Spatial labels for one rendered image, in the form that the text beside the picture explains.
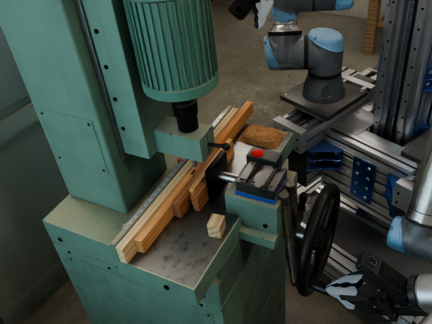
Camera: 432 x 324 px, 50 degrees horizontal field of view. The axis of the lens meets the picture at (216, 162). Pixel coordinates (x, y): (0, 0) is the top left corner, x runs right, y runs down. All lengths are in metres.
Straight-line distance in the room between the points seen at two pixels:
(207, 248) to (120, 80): 0.43
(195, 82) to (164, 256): 0.39
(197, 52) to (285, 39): 0.68
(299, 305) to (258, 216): 1.00
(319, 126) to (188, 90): 0.78
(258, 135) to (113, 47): 0.51
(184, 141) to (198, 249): 0.26
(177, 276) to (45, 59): 0.57
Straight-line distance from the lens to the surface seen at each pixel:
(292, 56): 1.59
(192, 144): 1.11
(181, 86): 0.98
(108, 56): 1.06
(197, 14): 0.93
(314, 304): 2.06
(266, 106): 3.19
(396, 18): 1.53
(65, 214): 1.41
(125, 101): 1.10
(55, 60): 1.12
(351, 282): 1.10
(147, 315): 1.46
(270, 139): 1.33
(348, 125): 1.73
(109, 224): 1.33
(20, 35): 1.16
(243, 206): 1.09
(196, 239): 1.09
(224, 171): 1.16
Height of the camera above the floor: 1.71
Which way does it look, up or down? 39 degrees down
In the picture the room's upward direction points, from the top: 7 degrees counter-clockwise
